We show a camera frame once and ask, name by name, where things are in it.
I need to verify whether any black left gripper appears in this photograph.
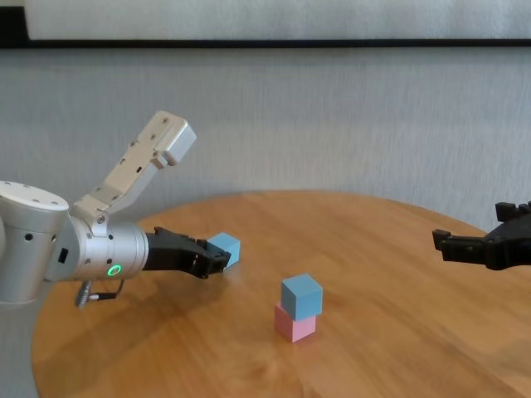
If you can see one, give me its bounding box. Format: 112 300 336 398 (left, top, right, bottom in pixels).
143 226 232 279

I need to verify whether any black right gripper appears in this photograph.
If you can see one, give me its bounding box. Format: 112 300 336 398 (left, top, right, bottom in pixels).
431 201 531 272

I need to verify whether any blue building block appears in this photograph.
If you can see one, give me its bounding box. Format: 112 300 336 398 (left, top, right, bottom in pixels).
280 273 324 323
207 231 242 269

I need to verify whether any pink building block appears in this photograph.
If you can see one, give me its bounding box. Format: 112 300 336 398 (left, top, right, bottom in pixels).
273 303 317 344

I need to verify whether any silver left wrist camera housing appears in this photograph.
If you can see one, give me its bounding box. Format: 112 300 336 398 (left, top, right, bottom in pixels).
72 109 197 227

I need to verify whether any left arm cable with connector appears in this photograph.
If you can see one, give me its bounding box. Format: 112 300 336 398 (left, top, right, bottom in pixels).
74 279 125 308

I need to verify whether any black wall trim strip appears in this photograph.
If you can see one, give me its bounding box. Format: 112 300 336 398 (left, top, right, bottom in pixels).
0 7 531 51

